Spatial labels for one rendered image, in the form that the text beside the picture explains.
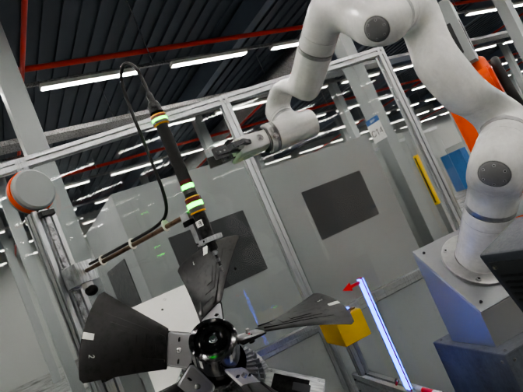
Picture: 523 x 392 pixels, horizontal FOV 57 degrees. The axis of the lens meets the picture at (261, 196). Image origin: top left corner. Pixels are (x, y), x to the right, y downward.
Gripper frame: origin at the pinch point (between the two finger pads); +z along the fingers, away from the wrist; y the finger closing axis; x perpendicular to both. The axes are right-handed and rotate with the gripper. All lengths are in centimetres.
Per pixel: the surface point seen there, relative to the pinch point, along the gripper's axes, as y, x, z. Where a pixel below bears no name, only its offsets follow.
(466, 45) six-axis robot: 207, 62, -314
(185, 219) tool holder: 2.2, -12.5, 13.5
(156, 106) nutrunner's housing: -1.9, 17.8, 9.6
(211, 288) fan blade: 9.1, -32.1, 13.3
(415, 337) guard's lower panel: 70, -91, -70
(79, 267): 46, -9, 45
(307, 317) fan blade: -5.4, -48.2, -4.1
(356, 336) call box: 21, -65, -25
